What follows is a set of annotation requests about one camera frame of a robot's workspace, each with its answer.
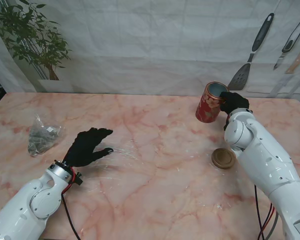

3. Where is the green leafy plant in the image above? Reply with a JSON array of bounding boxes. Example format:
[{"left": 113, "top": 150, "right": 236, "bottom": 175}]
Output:
[{"left": 0, "top": 0, "right": 72, "bottom": 81}]

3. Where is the red black arm cable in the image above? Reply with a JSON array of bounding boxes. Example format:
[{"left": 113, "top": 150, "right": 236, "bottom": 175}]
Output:
[
  {"left": 253, "top": 183, "right": 278, "bottom": 240},
  {"left": 61, "top": 167, "right": 81, "bottom": 240}
]

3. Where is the black handled peeler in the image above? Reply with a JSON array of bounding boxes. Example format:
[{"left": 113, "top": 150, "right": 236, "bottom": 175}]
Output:
[{"left": 273, "top": 11, "right": 300, "bottom": 71}]

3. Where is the clear plastic tea bag pouch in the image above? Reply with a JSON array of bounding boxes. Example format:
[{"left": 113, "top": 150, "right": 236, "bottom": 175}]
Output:
[{"left": 27, "top": 113, "right": 66, "bottom": 158}]

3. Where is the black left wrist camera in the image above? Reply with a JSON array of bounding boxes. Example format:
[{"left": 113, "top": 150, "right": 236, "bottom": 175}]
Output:
[{"left": 71, "top": 171, "right": 84, "bottom": 186}]

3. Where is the black slotted spatula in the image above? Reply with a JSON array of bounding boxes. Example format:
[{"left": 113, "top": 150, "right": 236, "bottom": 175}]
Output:
[{"left": 226, "top": 12, "right": 275, "bottom": 91}]

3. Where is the red black right arm cable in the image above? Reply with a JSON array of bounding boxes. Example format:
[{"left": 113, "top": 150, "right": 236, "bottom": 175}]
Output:
[{"left": 253, "top": 183, "right": 278, "bottom": 240}]

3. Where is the red floral tea canister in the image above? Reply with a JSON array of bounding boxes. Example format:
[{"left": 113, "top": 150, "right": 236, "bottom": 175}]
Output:
[{"left": 195, "top": 81, "right": 230, "bottom": 123}]

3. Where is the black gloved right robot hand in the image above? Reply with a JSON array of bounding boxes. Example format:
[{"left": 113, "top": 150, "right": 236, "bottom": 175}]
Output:
[{"left": 219, "top": 91, "right": 250, "bottom": 116}]

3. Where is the red black left arm cable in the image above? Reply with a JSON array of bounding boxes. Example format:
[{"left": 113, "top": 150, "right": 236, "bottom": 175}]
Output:
[{"left": 61, "top": 167, "right": 81, "bottom": 240}]

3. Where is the wooden handled knife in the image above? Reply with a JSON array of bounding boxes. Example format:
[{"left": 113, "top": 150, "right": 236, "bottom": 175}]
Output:
[{"left": 284, "top": 43, "right": 300, "bottom": 75}]

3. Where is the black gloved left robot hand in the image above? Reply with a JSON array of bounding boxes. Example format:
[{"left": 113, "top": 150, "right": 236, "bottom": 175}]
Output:
[{"left": 64, "top": 127, "right": 114, "bottom": 168}]

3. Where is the white wrinkled backdrop cloth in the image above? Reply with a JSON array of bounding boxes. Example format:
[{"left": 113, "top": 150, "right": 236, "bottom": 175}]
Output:
[{"left": 0, "top": 0, "right": 300, "bottom": 100}]

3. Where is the brown round canister lid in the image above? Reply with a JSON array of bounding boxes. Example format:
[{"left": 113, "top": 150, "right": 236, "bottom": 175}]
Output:
[{"left": 211, "top": 147, "right": 236, "bottom": 170}]

